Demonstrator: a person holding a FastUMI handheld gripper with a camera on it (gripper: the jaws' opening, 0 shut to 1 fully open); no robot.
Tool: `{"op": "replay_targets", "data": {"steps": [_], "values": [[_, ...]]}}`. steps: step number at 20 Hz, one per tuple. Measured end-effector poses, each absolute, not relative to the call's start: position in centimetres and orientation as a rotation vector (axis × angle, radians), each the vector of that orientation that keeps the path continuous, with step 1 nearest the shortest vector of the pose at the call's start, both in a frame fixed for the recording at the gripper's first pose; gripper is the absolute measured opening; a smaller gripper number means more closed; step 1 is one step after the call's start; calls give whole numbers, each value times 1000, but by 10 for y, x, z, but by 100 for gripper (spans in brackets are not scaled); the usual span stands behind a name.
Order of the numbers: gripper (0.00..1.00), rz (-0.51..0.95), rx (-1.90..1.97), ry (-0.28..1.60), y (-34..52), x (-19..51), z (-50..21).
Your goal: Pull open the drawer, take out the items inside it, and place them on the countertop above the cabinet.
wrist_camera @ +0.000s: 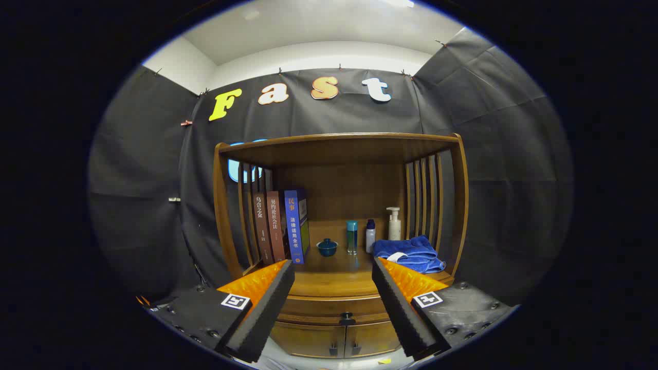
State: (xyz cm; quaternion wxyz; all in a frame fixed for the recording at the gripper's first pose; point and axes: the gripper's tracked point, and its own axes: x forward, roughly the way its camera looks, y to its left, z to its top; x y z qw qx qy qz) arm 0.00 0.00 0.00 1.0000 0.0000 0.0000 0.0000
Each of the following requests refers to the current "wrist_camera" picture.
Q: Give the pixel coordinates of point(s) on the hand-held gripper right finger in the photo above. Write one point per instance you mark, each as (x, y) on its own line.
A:
(398, 308)

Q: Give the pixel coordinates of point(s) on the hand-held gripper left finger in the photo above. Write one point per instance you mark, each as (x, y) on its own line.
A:
(267, 303)

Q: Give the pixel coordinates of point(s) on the wooden drawer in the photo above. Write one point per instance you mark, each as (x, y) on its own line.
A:
(318, 308)

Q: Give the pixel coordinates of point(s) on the wooden cabinet door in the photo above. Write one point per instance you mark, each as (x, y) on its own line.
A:
(308, 339)
(372, 336)

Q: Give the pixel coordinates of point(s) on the wooden cabinet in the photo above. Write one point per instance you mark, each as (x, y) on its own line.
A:
(339, 154)

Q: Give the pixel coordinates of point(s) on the blue towel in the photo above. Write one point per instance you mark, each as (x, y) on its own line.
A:
(411, 252)

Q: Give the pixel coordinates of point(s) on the white bottle with blue cap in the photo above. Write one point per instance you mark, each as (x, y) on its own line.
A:
(370, 239)

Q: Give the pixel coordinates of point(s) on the dark brown book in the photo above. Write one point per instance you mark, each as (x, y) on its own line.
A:
(261, 226)

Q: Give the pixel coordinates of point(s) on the reddish brown book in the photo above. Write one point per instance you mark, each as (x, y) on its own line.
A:
(276, 226)

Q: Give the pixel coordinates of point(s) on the white pump bottle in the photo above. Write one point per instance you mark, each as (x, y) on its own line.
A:
(395, 228)

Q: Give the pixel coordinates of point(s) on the dark blue lidded teacup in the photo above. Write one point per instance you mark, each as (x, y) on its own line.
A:
(327, 248)

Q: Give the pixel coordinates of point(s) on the blue book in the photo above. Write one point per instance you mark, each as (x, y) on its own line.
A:
(294, 226)

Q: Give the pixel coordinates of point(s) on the teal glass bottle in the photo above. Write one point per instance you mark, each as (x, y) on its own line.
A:
(351, 239)

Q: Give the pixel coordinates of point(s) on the black backdrop cloth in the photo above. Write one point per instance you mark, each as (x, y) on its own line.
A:
(144, 180)

